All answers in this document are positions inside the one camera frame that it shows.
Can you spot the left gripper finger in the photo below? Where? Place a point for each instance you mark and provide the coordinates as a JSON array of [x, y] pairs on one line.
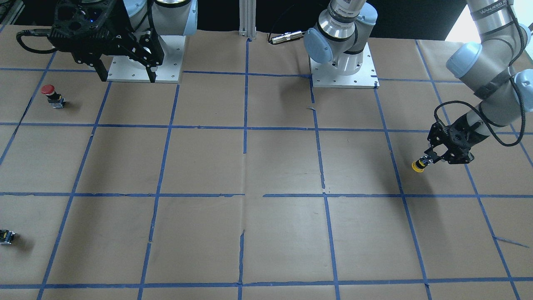
[[435, 158], [434, 139]]

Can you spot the silver cable connector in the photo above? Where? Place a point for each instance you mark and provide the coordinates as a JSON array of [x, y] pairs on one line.
[[285, 37]]

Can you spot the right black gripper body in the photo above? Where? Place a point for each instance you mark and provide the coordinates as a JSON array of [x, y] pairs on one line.
[[123, 26]]

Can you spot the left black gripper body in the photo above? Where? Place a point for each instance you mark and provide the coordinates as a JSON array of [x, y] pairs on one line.
[[465, 127]]

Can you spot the red push button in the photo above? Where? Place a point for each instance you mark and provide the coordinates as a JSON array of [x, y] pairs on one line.
[[56, 100]]

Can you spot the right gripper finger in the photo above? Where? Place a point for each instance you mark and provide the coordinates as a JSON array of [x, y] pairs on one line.
[[147, 50], [101, 70]]

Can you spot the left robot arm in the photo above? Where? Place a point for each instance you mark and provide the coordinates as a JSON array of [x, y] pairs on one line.
[[340, 34]]

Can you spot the aluminium frame post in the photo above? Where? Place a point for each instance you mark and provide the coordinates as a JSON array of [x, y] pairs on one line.
[[247, 18]]

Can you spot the yellow push button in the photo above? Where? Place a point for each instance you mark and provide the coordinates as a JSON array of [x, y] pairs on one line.
[[420, 164]]

